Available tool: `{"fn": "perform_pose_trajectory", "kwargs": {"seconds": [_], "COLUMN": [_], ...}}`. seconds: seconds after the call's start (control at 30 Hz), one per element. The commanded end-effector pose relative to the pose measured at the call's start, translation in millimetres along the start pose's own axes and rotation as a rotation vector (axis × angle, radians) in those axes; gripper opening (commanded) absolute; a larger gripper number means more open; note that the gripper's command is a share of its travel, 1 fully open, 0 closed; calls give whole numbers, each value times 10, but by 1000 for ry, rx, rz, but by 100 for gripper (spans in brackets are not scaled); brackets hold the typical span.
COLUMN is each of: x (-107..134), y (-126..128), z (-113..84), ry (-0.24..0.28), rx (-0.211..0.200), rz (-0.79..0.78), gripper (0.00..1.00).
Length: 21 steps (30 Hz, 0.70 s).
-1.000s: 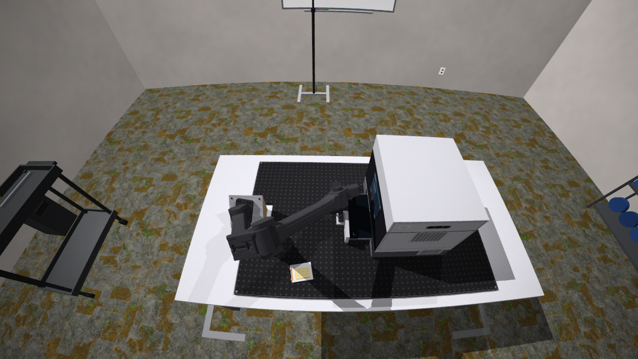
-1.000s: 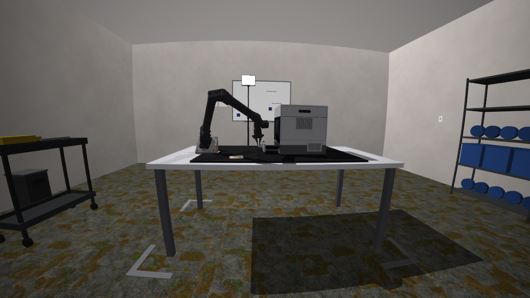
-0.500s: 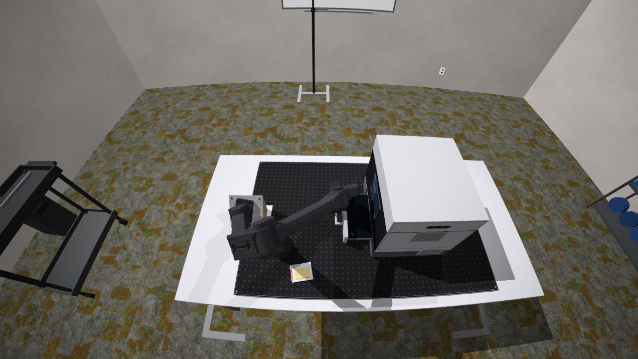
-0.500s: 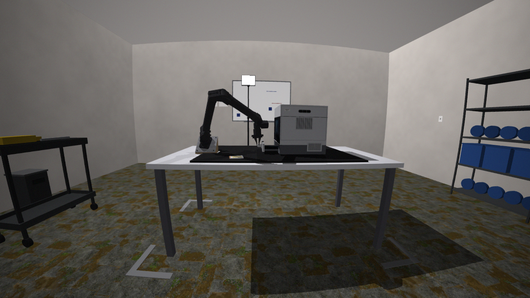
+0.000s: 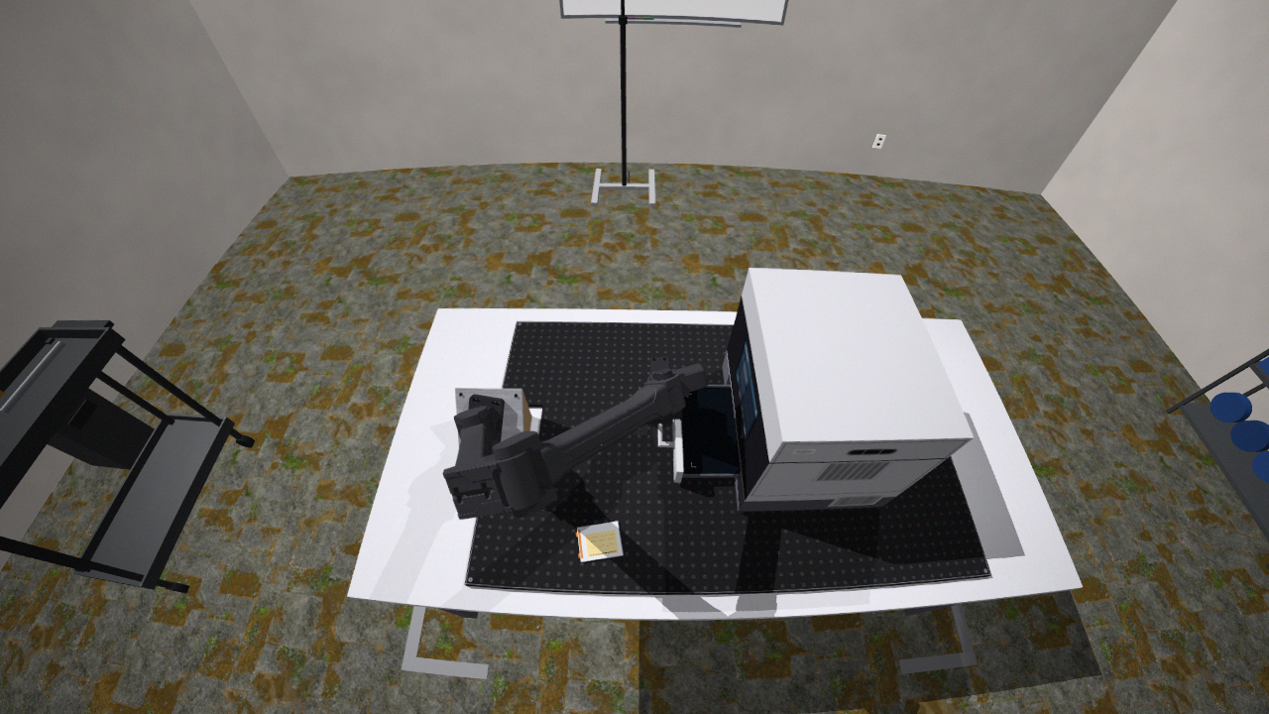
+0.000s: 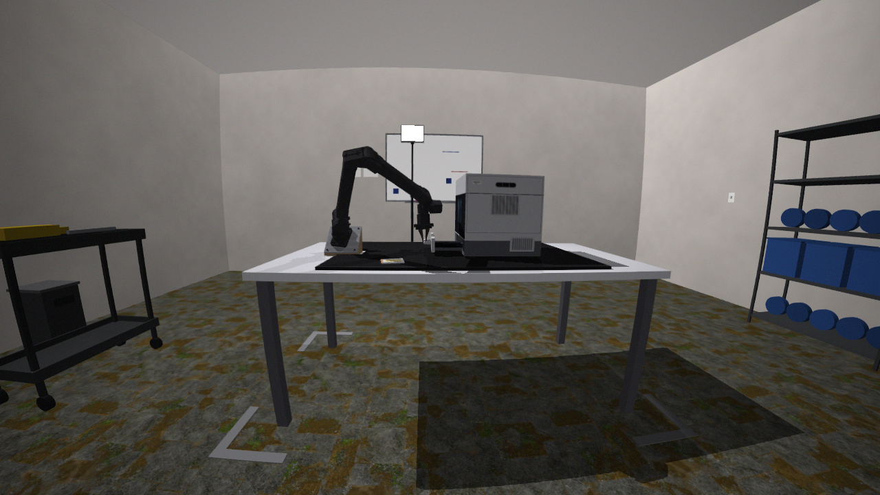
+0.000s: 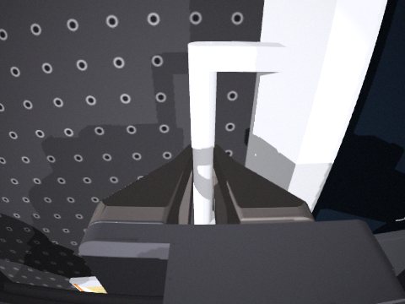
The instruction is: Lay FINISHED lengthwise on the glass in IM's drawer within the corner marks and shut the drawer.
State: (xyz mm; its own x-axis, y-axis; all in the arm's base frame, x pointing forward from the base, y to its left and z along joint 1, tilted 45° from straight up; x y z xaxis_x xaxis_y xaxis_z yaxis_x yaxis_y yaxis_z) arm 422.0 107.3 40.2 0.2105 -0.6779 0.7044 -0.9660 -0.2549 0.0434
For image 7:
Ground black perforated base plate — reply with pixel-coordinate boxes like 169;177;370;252
0;0;265;290

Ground white gel imager box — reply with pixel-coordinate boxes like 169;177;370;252
188;0;405;276

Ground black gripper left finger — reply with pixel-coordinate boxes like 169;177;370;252
89;144;193;225

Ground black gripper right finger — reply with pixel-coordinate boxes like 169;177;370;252
213;144;316;225

